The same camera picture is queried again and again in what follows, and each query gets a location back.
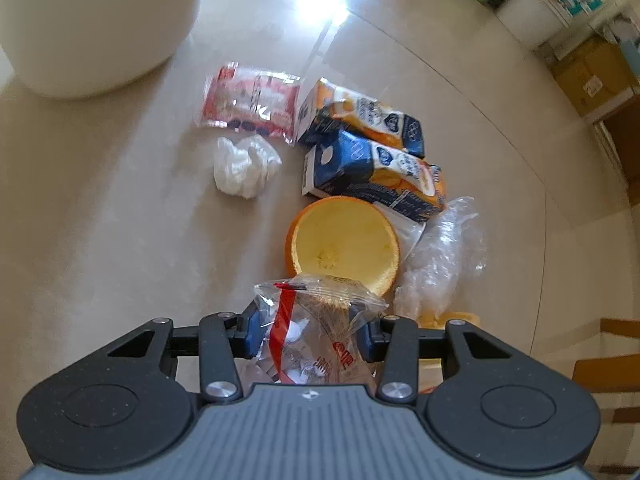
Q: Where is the large white plastic bucket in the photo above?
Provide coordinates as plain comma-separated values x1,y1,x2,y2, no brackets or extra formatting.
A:
0,0,206,100

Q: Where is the brown cardboard box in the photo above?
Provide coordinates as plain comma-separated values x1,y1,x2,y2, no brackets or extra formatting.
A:
550,35,640,118

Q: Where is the crumpled white tissue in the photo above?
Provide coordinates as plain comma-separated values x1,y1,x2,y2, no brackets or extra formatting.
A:
214,134,282,200

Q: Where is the yellow instant noodle cup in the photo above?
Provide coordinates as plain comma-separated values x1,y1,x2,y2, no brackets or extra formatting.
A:
285,196,402,297

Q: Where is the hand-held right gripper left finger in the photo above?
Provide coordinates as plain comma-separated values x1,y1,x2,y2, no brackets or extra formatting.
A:
102,297,273,404

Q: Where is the clear red-striped snack packet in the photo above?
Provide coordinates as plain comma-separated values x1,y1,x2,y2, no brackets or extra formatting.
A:
252,274,390,387

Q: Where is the wooden chair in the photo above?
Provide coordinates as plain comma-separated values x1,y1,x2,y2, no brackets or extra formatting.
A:
572,317,640,426

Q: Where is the clear plastic cup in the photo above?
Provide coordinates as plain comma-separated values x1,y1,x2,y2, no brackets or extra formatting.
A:
372,200,427,271

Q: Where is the blue and orange milk carton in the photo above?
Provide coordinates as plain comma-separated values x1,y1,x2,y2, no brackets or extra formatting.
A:
295,77,427,158
301,129,447,223

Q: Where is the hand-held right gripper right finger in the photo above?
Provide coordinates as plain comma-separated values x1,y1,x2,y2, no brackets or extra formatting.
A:
347,302,521,404

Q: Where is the red snack packet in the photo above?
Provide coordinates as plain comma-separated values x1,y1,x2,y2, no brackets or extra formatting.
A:
200,62,301,145

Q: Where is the crumpled clear plastic bag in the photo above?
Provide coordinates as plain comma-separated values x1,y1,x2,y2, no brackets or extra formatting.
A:
394,196,488,321

